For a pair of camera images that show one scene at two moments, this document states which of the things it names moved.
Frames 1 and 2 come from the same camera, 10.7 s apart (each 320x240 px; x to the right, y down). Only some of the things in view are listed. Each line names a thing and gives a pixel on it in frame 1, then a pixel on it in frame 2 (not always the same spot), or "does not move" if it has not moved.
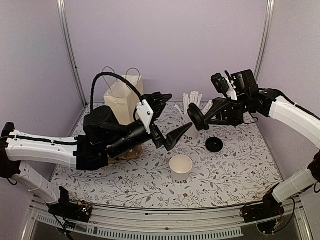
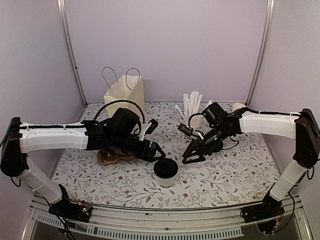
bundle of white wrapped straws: [196, 98] does not move
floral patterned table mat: [206, 168] does not move
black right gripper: [233, 112] → [197, 147]
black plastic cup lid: [197, 117] → [165, 168]
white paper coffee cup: [180, 166] → [166, 183]
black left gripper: [173, 138] → [149, 156]
